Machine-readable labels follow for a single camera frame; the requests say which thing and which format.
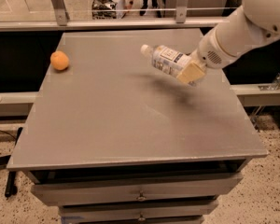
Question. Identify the grey drawer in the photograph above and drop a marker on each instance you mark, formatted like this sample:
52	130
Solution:
127	190
128	213

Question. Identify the black stand leg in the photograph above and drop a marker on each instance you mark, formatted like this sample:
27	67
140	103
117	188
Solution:
11	189

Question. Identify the metal drawer knob upper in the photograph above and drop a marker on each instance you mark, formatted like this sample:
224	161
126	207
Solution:
141	197

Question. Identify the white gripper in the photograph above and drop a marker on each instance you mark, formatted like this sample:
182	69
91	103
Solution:
209	54

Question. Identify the metal drawer knob lower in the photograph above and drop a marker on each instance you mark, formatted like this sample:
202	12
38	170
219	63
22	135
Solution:
141	218

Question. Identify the upper grey drawer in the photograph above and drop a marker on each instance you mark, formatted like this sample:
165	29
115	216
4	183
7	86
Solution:
127	190

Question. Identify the grey drawer cabinet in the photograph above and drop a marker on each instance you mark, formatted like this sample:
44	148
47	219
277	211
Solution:
110	115

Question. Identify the orange fruit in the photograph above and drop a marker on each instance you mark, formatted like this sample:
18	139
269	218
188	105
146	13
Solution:
59	60

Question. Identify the black white background robot base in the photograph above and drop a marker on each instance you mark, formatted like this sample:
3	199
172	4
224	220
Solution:
108	9

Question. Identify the lower grey drawer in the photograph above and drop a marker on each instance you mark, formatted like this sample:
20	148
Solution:
128	213

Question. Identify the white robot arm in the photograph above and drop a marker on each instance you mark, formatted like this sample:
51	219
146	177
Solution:
254	24

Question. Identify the metal drawer knob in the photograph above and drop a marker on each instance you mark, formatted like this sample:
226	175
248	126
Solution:
141	197
141	218

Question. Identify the blue label plastic water bottle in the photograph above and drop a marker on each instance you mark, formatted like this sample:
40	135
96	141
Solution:
169	61

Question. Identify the metal window rail frame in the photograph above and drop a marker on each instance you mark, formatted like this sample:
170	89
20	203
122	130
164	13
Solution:
71	15

